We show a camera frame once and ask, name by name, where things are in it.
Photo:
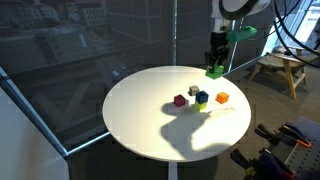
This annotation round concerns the blue block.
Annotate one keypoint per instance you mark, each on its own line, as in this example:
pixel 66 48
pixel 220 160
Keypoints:
pixel 202 97

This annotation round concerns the lime yellow-green block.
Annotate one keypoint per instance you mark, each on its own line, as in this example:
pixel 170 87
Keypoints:
pixel 199 106

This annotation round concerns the wooden chair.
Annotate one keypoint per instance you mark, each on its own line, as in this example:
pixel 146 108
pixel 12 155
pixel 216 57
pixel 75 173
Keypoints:
pixel 286 65

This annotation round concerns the round white table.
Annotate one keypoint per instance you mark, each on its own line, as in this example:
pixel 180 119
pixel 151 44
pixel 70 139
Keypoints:
pixel 140 114

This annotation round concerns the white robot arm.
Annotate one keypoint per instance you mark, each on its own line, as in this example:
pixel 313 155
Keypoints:
pixel 224 12

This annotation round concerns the grey block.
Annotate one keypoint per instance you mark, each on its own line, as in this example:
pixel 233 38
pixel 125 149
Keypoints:
pixel 193 90

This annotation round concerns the green block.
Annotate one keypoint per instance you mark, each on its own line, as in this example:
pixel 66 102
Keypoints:
pixel 215 71

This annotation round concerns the magenta block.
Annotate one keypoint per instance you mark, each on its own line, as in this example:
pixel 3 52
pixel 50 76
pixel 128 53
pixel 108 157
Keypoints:
pixel 179 100

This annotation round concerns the metal window frame post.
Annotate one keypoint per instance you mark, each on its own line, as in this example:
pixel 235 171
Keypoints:
pixel 174 31

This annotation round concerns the orange block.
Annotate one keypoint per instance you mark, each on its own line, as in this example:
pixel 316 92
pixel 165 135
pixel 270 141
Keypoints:
pixel 222 97

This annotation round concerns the black perforated cart with clamps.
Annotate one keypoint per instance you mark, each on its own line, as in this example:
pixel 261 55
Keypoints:
pixel 293 153

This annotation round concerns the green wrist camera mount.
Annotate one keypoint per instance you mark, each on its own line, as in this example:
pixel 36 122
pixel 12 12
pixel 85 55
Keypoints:
pixel 241 34

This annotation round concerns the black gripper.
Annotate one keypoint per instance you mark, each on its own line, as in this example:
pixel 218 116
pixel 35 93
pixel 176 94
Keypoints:
pixel 219 50

